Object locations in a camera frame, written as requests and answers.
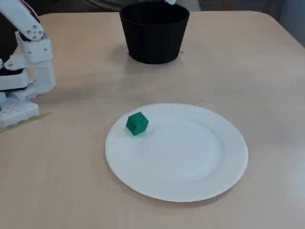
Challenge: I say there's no green wooden cube block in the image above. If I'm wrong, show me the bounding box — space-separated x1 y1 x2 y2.
125 112 150 136

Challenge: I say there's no red white servo wire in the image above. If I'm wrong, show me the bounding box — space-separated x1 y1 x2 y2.
20 0 40 19

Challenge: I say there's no black round pot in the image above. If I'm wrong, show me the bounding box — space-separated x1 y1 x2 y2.
119 2 191 65

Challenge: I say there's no white paper plate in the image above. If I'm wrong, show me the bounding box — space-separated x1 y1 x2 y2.
104 103 249 203

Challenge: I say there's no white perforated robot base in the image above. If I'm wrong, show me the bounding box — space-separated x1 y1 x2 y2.
0 98 40 129

